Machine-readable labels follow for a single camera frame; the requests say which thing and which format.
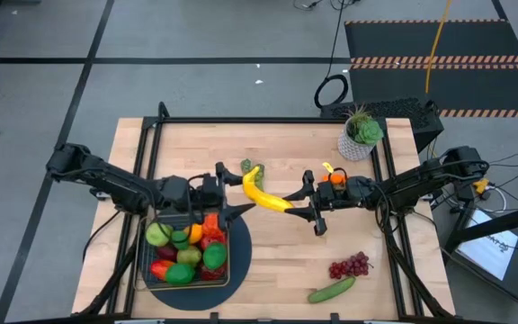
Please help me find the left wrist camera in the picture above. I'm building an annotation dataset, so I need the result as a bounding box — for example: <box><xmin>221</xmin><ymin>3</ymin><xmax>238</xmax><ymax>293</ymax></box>
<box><xmin>198</xmin><ymin>182</ymin><xmax>222</xmax><ymax>208</ymax></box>

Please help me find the black equipment stand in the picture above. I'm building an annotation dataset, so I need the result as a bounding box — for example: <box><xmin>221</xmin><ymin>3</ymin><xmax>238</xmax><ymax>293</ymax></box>
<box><xmin>438</xmin><ymin>197</ymin><xmax>518</xmax><ymax>316</ymax></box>

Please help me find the small green lime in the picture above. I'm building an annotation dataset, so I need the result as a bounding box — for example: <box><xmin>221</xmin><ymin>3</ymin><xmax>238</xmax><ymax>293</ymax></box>
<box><xmin>171</xmin><ymin>229</ymin><xmax>192</xmax><ymax>251</ymax></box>

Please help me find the yellow plug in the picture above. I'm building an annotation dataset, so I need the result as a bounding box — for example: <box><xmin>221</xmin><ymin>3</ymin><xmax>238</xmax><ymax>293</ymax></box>
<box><xmin>470</xmin><ymin>177</ymin><xmax>493</xmax><ymax>195</ymax></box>

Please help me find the black power adapter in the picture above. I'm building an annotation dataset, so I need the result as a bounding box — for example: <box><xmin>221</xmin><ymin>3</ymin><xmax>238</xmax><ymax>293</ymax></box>
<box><xmin>457</xmin><ymin>183</ymin><xmax>476</xmax><ymax>203</ymax></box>

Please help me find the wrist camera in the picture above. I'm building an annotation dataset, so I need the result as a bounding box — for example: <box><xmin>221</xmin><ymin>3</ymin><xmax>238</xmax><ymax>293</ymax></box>
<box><xmin>317</xmin><ymin>182</ymin><xmax>346</xmax><ymax>211</ymax></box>
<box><xmin>198</xmin><ymin>182</ymin><xmax>222</xmax><ymax>208</ymax></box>

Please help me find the orange kumquat sprig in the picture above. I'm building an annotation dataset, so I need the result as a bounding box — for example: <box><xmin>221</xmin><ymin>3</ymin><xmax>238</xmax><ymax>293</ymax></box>
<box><xmin>321</xmin><ymin>173</ymin><xmax>348</xmax><ymax>186</ymax></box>

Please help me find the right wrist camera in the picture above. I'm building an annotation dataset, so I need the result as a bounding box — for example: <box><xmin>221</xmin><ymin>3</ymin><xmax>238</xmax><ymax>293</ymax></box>
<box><xmin>317</xmin><ymin>182</ymin><xmax>346</xmax><ymax>211</ymax></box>

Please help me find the round dark blue mat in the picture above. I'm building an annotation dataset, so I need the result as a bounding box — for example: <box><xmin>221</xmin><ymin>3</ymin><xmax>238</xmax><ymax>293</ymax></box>
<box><xmin>139</xmin><ymin>195</ymin><xmax>254</xmax><ymax>312</ymax></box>

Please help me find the maroon apple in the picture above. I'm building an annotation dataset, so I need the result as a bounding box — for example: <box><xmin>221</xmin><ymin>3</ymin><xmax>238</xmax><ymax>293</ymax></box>
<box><xmin>156</xmin><ymin>245</ymin><xmax>180</xmax><ymax>263</ymax></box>

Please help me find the red grape bunch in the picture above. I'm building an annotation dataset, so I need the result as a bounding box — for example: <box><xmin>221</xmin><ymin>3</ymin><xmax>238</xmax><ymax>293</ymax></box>
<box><xmin>328</xmin><ymin>250</ymin><xmax>372</xmax><ymax>281</ymax></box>

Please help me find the green cucumber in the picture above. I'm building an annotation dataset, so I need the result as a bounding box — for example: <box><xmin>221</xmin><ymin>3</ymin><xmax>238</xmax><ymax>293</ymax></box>
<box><xmin>308</xmin><ymin>275</ymin><xmax>357</xmax><ymax>304</ymax></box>

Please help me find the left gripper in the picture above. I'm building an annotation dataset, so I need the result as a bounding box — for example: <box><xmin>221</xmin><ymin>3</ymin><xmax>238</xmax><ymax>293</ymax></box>
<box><xmin>191</xmin><ymin>161</ymin><xmax>257</xmax><ymax>230</ymax></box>

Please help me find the black striped floor ramp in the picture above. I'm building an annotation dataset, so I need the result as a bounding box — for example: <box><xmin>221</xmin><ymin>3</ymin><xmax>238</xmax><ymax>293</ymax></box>
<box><xmin>344</xmin><ymin>18</ymin><xmax>518</xmax><ymax>119</ymax></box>

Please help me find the yellow mango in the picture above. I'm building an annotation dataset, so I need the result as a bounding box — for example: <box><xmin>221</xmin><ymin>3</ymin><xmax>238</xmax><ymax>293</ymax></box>
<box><xmin>184</xmin><ymin>223</ymin><xmax>204</xmax><ymax>245</ymax></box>

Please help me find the black perforated computer case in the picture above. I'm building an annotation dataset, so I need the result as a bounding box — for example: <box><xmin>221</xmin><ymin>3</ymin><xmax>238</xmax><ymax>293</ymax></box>
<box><xmin>319</xmin><ymin>97</ymin><xmax>445</xmax><ymax>154</ymax></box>

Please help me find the yellow banana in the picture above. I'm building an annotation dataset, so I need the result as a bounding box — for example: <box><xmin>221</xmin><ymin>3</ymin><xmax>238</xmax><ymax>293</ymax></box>
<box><xmin>242</xmin><ymin>165</ymin><xmax>295</xmax><ymax>213</ymax></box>

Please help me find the round green lime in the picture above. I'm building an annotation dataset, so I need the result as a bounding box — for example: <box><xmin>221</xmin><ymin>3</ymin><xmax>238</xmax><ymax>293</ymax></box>
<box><xmin>201</xmin><ymin>242</ymin><xmax>228</xmax><ymax>271</ymax></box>

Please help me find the coiled black cable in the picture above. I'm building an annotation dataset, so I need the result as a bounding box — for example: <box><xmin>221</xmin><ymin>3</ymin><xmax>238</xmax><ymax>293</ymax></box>
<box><xmin>313</xmin><ymin>0</ymin><xmax>350</xmax><ymax>109</ymax></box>

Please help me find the brownish green pear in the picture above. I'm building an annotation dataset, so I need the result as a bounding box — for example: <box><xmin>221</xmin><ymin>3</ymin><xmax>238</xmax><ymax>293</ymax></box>
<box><xmin>176</xmin><ymin>245</ymin><xmax>203</xmax><ymax>267</ymax></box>

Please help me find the light green apple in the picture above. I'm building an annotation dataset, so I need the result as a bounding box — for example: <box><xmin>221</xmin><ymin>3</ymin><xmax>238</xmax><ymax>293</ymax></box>
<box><xmin>145</xmin><ymin>221</ymin><xmax>174</xmax><ymax>248</ymax></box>

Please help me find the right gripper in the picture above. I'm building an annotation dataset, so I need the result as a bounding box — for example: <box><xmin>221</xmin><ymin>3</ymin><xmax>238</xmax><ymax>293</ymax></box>
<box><xmin>283</xmin><ymin>169</ymin><xmax>360</xmax><ymax>238</ymax></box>

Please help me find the yellow cable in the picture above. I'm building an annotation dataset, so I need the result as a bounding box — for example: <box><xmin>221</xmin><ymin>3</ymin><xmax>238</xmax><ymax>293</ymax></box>
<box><xmin>424</xmin><ymin>0</ymin><xmax>478</xmax><ymax>185</ymax></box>

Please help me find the succulent in white pot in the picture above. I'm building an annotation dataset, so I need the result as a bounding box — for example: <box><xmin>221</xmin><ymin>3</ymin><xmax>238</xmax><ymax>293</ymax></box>
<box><xmin>336</xmin><ymin>103</ymin><xmax>385</xmax><ymax>162</ymax></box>

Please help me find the crinkled orange bell pepper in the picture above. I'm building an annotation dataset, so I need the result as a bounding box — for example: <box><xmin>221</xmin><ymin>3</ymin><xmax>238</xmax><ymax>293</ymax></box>
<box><xmin>202</xmin><ymin>212</ymin><xmax>225</xmax><ymax>242</ymax></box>

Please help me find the large dark green lime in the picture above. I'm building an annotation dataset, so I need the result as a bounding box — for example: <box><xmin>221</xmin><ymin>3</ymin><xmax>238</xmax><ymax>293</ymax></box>
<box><xmin>165</xmin><ymin>263</ymin><xmax>196</xmax><ymax>286</ymax></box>

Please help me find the green grape bunch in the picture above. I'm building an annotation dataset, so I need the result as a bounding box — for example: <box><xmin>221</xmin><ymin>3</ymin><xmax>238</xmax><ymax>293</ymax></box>
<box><xmin>239</xmin><ymin>157</ymin><xmax>267</xmax><ymax>193</ymax></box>

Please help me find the black metal table frame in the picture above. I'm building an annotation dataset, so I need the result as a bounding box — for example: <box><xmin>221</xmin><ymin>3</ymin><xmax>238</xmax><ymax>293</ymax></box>
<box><xmin>76</xmin><ymin>101</ymin><xmax>457</xmax><ymax>324</ymax></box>

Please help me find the red orange mango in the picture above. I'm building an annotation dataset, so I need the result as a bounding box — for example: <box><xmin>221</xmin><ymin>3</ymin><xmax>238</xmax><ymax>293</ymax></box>
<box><xmin>149</xmin><ymin>259</ymin><xmax>174</xmax><ymax>281</ymax></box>

